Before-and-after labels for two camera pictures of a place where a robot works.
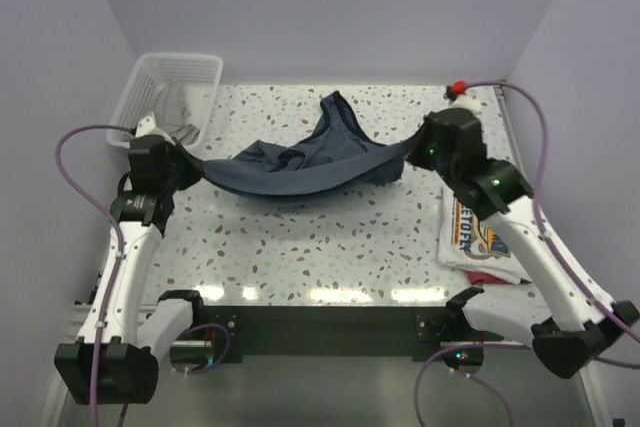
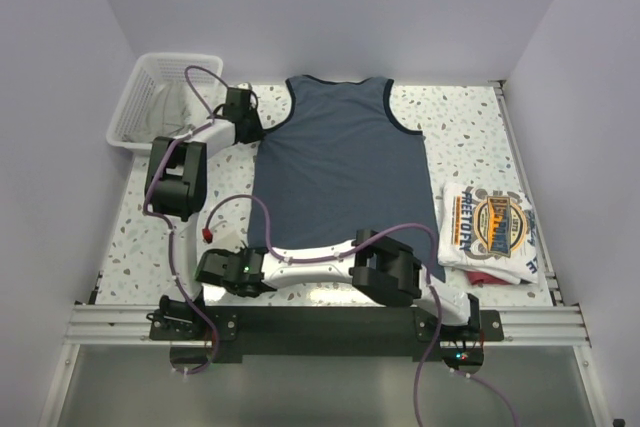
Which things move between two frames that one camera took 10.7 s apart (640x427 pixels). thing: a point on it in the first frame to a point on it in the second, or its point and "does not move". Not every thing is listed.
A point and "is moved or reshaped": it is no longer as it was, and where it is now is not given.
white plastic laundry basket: (179, 88) does not move
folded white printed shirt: (470, 242) does not move
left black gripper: (195, 165) to (258, 132)
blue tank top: (335, 155) is moved or reshaped
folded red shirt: (472, 276) does not move
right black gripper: (414, 144) to (239, 253)
